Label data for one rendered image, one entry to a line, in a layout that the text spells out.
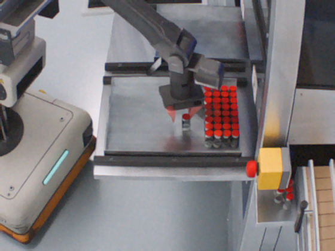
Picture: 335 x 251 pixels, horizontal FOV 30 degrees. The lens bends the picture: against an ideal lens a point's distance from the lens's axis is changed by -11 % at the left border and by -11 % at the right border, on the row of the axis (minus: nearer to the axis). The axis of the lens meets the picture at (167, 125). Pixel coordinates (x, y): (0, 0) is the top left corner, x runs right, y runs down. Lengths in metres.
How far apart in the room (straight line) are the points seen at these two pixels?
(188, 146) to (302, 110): 0.38
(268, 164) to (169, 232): 1.16
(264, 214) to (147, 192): 1.18
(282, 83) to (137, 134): 0.49
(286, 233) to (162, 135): 0.48
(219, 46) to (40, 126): 0.92
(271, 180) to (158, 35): 0.41
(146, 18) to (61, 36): 2.00
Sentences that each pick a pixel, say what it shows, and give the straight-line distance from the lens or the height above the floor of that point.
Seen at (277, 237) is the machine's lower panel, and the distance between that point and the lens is 1.92.
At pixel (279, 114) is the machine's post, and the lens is 1.47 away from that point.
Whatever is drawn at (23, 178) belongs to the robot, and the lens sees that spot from 2.45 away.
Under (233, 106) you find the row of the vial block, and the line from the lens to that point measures 1.74.
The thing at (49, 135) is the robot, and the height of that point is 0.28.
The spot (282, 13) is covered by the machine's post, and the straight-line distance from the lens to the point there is 1.27.
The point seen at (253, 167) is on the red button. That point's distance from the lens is 1.51.
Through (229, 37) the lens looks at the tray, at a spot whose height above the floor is 0.88.
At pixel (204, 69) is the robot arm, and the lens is 1.55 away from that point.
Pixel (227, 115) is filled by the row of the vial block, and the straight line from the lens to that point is 1.72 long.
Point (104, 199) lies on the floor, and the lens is 2.70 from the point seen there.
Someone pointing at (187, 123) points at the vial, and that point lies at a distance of 1.72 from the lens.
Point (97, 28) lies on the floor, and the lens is 3.45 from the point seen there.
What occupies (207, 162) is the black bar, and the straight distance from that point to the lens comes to 1.65.
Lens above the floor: 2.19
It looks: 48 degrees down
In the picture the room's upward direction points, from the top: straight up
